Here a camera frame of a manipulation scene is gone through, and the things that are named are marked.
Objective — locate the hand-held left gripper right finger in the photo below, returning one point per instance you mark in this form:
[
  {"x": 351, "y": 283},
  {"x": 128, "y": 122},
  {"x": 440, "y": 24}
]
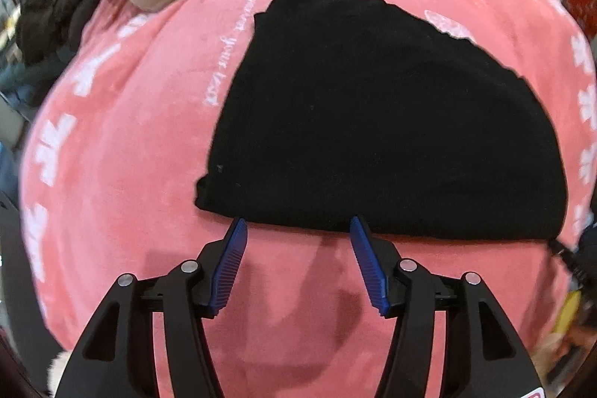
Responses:
[{"x": 368, "y": 267}]

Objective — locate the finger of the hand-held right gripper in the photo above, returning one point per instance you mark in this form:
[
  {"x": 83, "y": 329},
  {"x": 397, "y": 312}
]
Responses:
[{"x": 571, "y": 263}]

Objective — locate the black knit sweater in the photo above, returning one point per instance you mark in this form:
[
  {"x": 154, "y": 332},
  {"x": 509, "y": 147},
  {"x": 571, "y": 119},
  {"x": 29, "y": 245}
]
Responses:
[{"x": 373, "y": 123}]

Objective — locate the dark brown puffer jacket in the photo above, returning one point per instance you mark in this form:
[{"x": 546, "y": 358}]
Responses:
[{"x": 51, "y": 15}]

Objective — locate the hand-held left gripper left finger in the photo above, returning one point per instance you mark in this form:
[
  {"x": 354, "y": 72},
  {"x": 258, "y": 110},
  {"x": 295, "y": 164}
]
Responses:
[{"x": 228, "y": 267}]

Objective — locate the pink printed blanket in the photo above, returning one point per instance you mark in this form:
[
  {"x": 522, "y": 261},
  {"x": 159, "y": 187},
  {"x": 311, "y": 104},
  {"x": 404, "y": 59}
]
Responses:
[{"x": 130, "y": 155}]

